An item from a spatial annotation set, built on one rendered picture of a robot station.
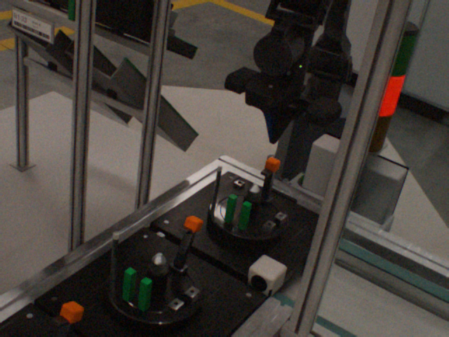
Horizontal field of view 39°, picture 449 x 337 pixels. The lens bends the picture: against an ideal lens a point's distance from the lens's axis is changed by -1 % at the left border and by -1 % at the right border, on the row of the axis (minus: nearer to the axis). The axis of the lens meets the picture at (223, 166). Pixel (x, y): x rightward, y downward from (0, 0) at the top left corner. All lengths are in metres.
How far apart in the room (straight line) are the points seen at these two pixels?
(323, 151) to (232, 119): 0.89
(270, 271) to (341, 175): 0.25
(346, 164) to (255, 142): 0.83
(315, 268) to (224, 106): 0.94
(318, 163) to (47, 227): 0.59
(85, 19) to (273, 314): 0.50
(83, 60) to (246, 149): 0.74
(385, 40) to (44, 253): 0.72
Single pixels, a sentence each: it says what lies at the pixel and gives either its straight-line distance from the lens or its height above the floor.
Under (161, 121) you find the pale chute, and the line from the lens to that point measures 1.17.
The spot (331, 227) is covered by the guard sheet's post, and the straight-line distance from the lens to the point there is 0.83.
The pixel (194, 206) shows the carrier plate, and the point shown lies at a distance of 1.14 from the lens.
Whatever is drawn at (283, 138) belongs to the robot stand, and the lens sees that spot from 1.44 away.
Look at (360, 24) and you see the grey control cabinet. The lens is 4.26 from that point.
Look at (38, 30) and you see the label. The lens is 0.97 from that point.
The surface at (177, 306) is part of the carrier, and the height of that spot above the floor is 1.00.
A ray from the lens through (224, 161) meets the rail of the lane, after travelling 1.31.
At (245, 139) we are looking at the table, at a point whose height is 0.86.
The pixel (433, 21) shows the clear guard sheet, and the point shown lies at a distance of 0.72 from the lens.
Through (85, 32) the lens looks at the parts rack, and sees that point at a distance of 0.90.
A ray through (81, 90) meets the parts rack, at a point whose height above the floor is 1.22.
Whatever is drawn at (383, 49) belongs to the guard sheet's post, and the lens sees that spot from 0.73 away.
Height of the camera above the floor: 1.62
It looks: 31 degrees down
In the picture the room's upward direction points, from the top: 10 degrees clockwise
